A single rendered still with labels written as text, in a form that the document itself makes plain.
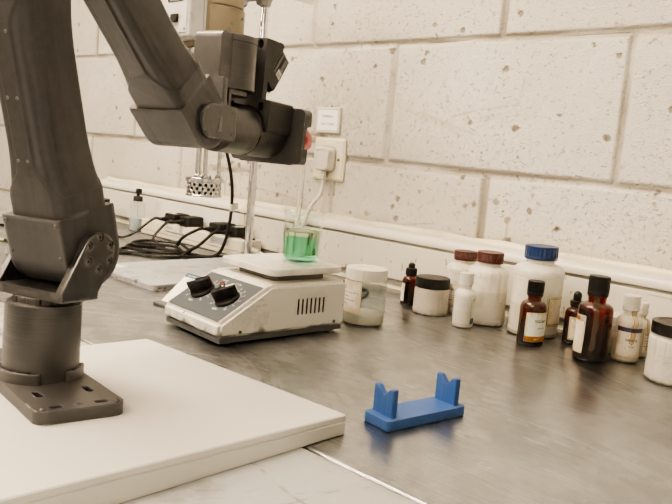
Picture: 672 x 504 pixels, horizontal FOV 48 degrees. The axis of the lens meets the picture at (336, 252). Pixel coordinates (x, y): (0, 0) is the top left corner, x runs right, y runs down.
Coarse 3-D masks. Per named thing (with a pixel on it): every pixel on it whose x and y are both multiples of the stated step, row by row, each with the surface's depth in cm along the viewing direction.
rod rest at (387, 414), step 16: (448, 384) 71; (384, 400) 66; (416, 400) 71; (432, 400) 72; (448, 400) 71; (368, 416) 67; (384, 416) 66; (400, 416) 66; (416, 416) 67; (432, 416) 68; (448, 416) 70
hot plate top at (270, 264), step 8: (224, 256) 99; (232, 256) 100; (240, 256) 100; (248, 256) 101; (256, 256) 101; (264, 256) 102; (272, 256) 103; (280, 256) 103; (232, 264) 98; (240, 264) 97; (248, 264) 95; (256, 264) 95; (264, 264) 95; (272, 264) 96; (280, 264) 96; (288, 264) 97; (320, 264) 99; (328, 264) 100; (264, 272) 93; (272, 272) 92; (280, 272) 92; (288, 272) 93; (296, 272) 94; (304, 272) 95; (312, 272) 96; (320, 272) 97; (328, 272) 98; (336, 272) 99
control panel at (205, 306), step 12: (216, 276) 98; (240, 288) 93; (252, 288) 92; (180, 300) 95; (192, 300) 94; (204, 300) 93; (240, 300) 90; (204, 312) 90; (216, 312) 89; (228, 312) 88
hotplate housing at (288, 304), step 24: (264, 288) 91; (288, 288) 93; (312, 288) 95; (336, 288) 98; (168, 312) 95; (192, 312) 92; (240, 312) 89; (264, 312) 91; (288, 312) 93; (312, 312) 96; (336, 312) 99; (216, 336) 88; (240, 336) 89; (264, 336) 92
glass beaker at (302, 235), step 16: (288, 208) 100; (304, 208) 101; (288, 224) 97; (304, 224) 96; (320, 224) 98; (288, 240) 97; (304, 240) 97; (320, 240) 98; (288, 256) 97; (304, 256) 97
